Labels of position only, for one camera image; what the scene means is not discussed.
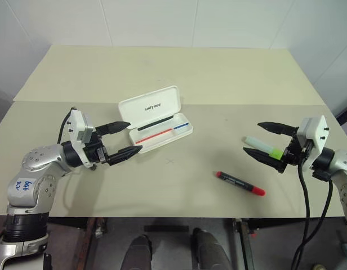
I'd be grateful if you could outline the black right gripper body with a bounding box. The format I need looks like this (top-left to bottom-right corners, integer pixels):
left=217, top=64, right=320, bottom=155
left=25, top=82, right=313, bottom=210
left=278, top=127, right=314, bottom=174

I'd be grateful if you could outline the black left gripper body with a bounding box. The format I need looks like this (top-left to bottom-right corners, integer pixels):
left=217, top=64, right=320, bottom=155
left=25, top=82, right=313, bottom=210
left=83, top=127, right=110, bottom=170

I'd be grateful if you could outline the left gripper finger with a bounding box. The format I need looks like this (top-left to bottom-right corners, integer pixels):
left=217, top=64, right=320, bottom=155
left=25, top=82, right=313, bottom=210
left=96, top=121, right=131, bottom=136
left=106, top=146, right=144, bottom=167

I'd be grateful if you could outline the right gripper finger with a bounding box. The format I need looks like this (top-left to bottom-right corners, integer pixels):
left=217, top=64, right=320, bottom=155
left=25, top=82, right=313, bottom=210
left=242, top=146, right=286, bottom=170
left=257, top=121, right=298, bottom=136

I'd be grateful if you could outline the white open pencil case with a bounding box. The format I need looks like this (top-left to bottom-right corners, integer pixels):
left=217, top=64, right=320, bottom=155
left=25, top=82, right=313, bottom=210
left=118, top=85, right=194, bottom=154

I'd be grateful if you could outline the white stick with green cap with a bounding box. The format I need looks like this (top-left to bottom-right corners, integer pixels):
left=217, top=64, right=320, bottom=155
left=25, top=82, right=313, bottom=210
left=244, top=136, right=283, bottom=160

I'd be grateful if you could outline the black marker with red cap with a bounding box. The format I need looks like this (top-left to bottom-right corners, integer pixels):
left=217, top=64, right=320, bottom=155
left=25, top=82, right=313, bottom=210
left=215, top=170, right=266, bottom=197

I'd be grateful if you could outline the rusty metal table leg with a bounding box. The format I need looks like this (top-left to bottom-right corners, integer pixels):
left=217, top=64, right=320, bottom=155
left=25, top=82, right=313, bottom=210
left=77, top=217, right=107, bottom=270
left=232, top=218, right=258, bottom=270

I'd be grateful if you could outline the dark rounded shape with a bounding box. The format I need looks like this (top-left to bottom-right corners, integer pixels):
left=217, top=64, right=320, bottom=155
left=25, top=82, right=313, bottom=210
left=192, top=227, right=234, bottom=270
left=124, top=235, right=155, bottom=270

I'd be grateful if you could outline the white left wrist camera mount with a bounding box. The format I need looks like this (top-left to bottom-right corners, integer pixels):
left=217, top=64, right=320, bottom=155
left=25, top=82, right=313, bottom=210
left=68, top=109, right=95, bottom=170

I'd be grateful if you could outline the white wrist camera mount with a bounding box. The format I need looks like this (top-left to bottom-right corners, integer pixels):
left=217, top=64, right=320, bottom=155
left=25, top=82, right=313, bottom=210
left=68, top=109, right=95, bottom=170
left=299, top=114, right=330, bottom=172

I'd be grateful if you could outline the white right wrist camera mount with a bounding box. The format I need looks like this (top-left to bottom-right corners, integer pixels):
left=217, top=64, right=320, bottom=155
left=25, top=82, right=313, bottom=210
left=299, top=114, right=330, bottom=172

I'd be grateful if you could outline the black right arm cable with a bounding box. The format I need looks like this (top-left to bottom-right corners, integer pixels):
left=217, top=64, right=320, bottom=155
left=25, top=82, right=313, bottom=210
left=291, top=146, right=335, bottom=270

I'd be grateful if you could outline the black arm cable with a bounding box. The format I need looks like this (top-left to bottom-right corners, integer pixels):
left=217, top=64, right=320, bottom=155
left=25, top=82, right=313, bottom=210
left=291, top=146, right=335, bottom=270
left=57, top=106, right=78, bottom=146

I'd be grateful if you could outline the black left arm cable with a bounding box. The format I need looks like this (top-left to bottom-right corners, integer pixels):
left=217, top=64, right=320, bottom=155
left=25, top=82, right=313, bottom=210
left=57, top=106, right=78, bottom=146

